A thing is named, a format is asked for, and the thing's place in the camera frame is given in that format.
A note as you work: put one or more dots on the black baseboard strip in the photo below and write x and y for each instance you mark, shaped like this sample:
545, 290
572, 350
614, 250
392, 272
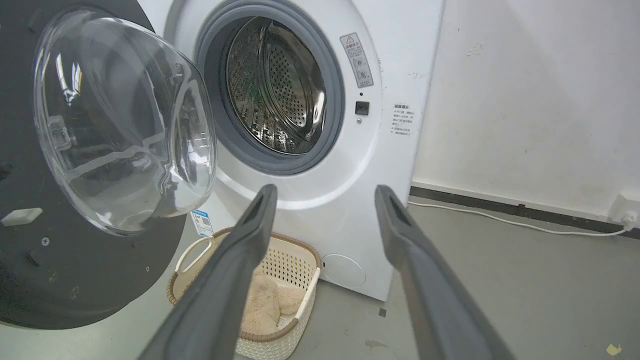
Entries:
510, 207

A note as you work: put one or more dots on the white wall socket plug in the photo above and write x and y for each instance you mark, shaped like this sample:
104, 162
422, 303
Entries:
625, 210

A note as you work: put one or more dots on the white front-load washing machine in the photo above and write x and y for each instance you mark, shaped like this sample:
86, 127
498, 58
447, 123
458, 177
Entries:
350, 150

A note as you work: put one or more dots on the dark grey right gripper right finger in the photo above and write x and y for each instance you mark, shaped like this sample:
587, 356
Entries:
435, 300

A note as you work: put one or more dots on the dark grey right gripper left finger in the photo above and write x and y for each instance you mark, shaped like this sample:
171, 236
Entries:
220, 295

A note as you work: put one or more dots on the beige fluffy cloth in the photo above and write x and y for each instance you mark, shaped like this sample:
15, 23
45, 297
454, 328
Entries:
267, 305

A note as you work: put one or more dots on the cream woven laundry basket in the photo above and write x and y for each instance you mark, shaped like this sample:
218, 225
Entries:
287, 280

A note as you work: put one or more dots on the black washing machine door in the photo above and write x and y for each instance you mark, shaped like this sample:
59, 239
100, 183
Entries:
100, 165

